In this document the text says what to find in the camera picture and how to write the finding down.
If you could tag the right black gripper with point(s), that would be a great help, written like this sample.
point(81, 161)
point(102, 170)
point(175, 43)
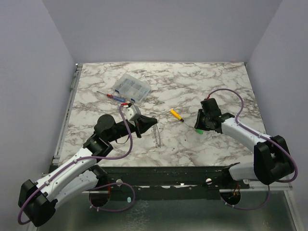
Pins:
point(200, 120)

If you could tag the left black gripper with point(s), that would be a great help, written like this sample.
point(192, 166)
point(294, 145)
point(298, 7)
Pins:
point(144, 123)

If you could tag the green capped key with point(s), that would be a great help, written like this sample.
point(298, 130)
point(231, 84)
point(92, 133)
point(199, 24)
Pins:
point(199, 131)

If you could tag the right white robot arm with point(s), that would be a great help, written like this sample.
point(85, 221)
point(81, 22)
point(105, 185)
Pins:
point(271, 158)

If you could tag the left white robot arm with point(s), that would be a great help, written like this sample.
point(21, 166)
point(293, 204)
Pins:
point(39, 200)

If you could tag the blue red screwdriver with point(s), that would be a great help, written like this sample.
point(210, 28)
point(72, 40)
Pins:
point(116, 98)

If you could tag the clear plastic parts box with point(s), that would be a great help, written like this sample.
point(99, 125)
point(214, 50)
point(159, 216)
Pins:
point(132, 88)

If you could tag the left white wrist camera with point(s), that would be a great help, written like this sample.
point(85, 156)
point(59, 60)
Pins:
point(132, 113)

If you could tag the yellow handled screwdriver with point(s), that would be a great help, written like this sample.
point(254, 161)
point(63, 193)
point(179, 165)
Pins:
point(178, 117)

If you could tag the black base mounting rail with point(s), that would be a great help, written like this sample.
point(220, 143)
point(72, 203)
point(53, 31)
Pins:
point(164, 183)

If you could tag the left aluminium side rail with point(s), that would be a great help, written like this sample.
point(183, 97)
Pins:
point(64, 126)

